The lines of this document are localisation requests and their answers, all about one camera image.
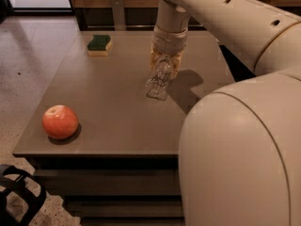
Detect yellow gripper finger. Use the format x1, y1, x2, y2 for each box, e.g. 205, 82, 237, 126
169, 51, 183, 79
150, 45, 162, 70

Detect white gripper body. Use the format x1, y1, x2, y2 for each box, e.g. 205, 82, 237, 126
151, 25, 188, 55

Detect clear plastic water bottle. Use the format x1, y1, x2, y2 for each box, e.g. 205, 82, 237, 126
146, 55, 173, 101

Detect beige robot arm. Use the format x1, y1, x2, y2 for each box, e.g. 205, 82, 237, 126
156, 0, 301, 226

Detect green and yellow sponge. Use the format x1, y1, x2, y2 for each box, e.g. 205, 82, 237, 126
87, 35, 112, 57

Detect red apple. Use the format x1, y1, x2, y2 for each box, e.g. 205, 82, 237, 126
42, 105, 79, 139

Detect grey drawer cabinet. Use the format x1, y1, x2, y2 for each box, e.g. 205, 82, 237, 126
13, 31, 233, 226

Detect left metal bracket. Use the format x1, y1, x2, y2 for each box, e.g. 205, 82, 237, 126
110, 0, 126, 31

